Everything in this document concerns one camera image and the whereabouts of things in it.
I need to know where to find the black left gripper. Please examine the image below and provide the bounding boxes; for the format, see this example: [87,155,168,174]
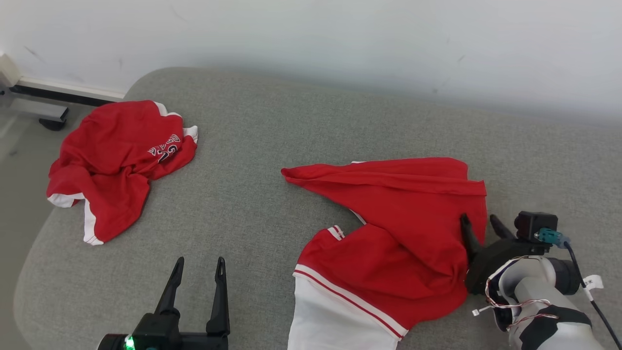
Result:
[155,257,230,350]

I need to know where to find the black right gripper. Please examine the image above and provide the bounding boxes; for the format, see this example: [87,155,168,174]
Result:
[460,213,553,295]

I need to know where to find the red garment with white panel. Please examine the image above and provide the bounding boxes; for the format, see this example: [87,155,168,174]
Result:
[281,157,488,350]

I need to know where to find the red Bulls print shorts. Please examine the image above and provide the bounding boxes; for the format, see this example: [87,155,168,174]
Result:
[46,100,199,246]

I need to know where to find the grey fabric sofa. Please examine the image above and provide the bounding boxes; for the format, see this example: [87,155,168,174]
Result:
[14,67,622,350]

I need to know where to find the thin red white wire bundle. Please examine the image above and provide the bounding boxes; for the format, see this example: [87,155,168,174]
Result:
[472,258,559,331]

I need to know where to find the white black wall skirting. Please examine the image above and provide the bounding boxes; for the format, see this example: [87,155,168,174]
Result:
[0,52,127,106]

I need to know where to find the grey metal frame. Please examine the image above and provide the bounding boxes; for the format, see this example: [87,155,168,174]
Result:
[0,85,69,132]

